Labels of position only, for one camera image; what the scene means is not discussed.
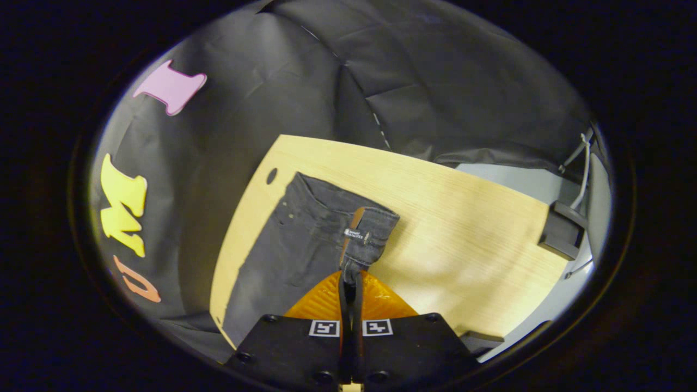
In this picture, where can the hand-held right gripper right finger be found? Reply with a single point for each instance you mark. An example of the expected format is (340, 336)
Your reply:
(414, 348)

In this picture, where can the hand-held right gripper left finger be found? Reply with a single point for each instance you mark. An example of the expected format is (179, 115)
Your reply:
(288, 348)

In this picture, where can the black jeans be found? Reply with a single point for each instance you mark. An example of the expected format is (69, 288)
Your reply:
(294, 245)

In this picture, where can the black backdrop cloth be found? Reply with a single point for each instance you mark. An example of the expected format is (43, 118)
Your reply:
(435, 81)

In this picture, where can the black table bracket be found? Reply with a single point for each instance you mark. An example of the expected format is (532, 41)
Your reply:
(561, 231)

